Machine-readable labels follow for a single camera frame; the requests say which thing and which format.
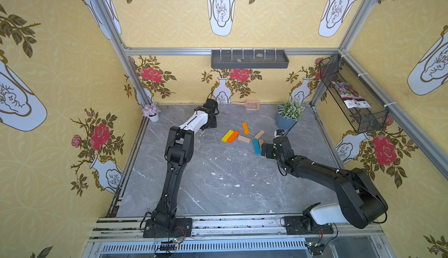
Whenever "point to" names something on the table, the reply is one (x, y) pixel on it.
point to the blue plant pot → (284, 123)
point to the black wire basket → (335, 68)
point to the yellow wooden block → (227, 135)
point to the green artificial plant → (290, 110)
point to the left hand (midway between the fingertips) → (211, 123)
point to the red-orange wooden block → (232, 139)
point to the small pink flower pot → (151, 111)
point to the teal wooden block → (256, 147)
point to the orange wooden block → (245, 128)
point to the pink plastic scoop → (249, 104)
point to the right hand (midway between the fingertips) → (268, 147)
